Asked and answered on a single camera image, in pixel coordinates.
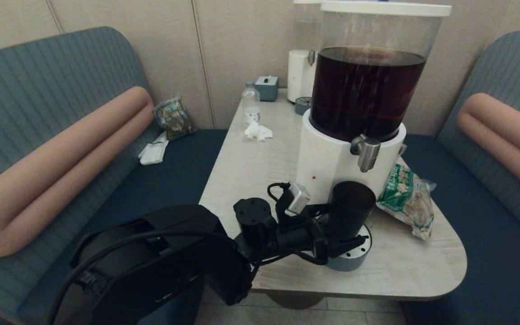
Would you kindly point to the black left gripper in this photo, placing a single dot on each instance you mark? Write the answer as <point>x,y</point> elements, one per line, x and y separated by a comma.
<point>298,237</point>

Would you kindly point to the black plastic cup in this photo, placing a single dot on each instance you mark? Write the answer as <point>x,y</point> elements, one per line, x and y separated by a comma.
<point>350,207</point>

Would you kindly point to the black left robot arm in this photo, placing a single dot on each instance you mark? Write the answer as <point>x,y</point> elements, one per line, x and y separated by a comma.
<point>151,271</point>

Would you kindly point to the round perforated drip tray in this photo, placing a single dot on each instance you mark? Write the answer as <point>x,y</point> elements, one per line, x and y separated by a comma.
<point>355,261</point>

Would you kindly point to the large dark tea dispenser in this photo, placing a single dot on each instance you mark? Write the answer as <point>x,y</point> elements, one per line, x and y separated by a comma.
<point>332,158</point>

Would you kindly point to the green snack bag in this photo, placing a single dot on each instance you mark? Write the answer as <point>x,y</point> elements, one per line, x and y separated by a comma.
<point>405,198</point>

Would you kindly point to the crumpled white tissue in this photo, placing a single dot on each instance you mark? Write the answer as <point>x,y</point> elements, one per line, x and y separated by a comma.
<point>258,131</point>

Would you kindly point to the small round drip tray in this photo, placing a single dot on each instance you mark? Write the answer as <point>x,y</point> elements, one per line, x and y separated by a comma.
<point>303,106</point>

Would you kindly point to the clear plastic bottle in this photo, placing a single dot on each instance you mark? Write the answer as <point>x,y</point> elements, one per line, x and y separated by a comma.
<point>251,104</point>

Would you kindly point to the blue-grey tissue box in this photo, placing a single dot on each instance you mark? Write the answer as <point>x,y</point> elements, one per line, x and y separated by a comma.
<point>266,89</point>

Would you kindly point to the empty white drink dispenser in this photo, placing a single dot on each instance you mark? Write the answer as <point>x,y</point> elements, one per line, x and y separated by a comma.
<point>298,76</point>

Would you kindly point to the small silver dispenser tap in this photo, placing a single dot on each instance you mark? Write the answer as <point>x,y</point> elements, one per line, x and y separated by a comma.
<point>311,57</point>

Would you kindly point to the teal bench sofa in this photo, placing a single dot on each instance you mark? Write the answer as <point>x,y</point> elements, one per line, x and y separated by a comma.
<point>142,194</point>
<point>503,271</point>

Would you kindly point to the clear dark snack bag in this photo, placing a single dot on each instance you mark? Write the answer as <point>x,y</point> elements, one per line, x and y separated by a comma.
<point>173,118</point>

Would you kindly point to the white napkin pack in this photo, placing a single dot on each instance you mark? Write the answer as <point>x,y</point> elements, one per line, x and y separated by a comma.
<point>153,152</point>

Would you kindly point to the pink bolster cushion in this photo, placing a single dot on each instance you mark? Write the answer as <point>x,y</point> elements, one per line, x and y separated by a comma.
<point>503,135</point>
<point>61,167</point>

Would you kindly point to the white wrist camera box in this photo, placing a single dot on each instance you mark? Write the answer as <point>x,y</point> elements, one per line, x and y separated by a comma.
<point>298,198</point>

